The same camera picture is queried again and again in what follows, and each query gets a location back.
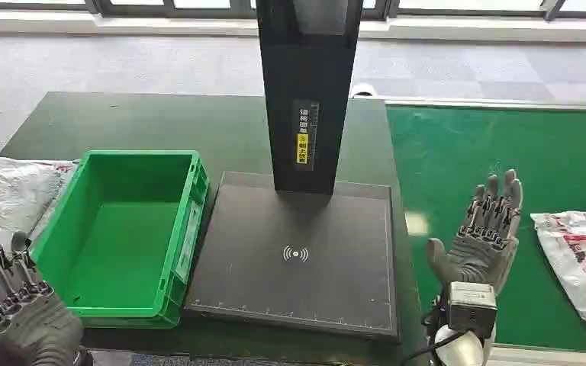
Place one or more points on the green conveyor belt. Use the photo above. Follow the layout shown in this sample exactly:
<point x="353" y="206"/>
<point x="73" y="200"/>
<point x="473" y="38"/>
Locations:
<point x="500" y="161"/>

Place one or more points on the black scanner base plate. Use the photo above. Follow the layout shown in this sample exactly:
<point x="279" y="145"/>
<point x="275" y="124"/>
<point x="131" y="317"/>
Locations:
<point x="298" y="283"/>

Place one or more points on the green plastic crate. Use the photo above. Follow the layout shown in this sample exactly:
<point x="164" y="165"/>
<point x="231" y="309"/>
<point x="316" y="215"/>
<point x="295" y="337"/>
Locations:
<point x="121" y="252"/>

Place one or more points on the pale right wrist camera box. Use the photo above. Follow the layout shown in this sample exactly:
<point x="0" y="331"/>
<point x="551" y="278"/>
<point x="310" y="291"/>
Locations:
<point x="472" y="308"/>

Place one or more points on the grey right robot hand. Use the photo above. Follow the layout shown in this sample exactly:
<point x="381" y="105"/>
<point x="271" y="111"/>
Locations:
<point x="480" y="252"/>

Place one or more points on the white plastic parcel bag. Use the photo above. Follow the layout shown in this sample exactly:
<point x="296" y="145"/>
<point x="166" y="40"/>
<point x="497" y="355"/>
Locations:
<point x="10" y="192"/>

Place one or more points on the white parcel with black print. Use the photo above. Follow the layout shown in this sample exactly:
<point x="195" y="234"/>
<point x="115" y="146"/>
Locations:
<point x="65" y="177"/>

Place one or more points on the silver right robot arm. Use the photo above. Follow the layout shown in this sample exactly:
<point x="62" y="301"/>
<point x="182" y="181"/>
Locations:
<point x="457" y="351"/>

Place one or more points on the silver conveyor frame rail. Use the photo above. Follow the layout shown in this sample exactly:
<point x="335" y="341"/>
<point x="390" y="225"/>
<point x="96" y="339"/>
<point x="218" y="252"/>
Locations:
<point x="500" y="102"/>

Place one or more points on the white parcel with red print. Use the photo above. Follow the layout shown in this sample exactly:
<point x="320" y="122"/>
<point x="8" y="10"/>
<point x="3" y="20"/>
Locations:
<point x="581" y="262"/>

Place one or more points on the small white object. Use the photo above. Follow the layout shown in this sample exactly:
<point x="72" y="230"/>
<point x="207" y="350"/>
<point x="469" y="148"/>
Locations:
<point x="363" y="90"/>

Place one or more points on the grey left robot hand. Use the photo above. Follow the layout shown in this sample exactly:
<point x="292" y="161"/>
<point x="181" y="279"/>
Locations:
<point x="30" y="328"/>

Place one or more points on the dark window frame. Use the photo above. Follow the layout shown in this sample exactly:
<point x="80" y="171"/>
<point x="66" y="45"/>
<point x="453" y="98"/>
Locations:
<point x="171" y="9"/>

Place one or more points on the black scanner column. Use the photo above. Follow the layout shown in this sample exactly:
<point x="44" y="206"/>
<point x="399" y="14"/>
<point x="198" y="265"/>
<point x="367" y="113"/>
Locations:
<point x="308" y="101"/>

